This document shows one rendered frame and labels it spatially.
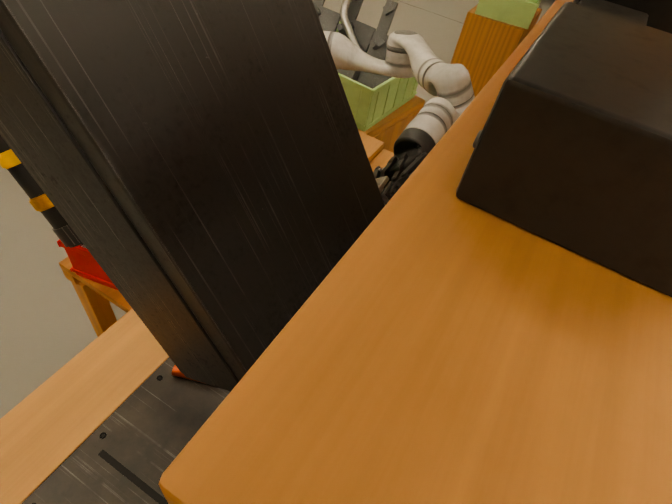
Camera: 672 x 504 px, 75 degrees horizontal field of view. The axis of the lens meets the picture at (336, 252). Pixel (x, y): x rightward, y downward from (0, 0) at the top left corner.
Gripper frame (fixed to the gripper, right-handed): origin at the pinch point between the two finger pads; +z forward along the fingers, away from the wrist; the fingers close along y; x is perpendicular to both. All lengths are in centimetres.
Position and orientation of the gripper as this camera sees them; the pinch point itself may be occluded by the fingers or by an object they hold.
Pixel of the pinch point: (382, 194)
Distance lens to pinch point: 79.4
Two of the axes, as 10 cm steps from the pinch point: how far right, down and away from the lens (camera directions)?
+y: 5.9, -0.4, -8.1
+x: 6.1, 6.7, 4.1
